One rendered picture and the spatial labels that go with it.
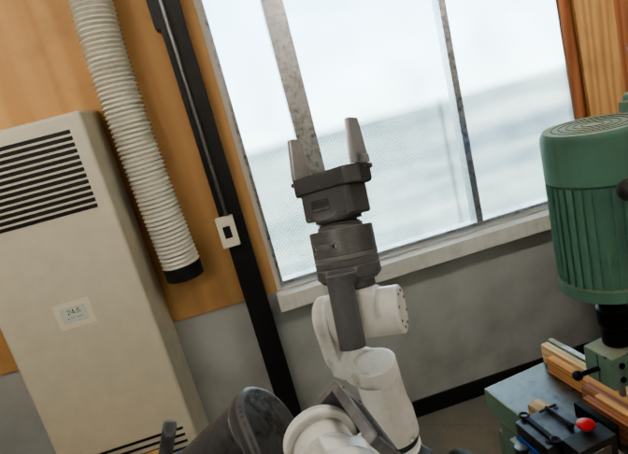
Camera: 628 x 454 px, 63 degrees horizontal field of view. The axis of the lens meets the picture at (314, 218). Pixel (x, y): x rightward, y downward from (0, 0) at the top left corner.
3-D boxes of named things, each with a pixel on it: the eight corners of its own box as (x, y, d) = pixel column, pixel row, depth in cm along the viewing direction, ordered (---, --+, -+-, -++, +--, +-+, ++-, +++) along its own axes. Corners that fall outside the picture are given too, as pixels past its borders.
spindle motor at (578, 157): (539, 287, 103) (517, 135, 95) (608, 259, 107) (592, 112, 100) (612, 318, 87) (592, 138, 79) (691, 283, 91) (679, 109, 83)
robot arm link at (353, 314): (395, 246, 73) (411, 325, 72) (324, 259, 76) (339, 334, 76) (379, 252, 62) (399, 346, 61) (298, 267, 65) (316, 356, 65)
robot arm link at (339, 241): (320, 180, 79) (335, 257, 78) (275, 184, 72) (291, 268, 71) (386, 161, 70) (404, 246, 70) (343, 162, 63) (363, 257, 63)
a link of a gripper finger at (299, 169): (287, 139, 73) (295, 181, 73) (302, 139, 76) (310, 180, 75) (279, 142, 74) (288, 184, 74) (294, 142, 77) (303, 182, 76)
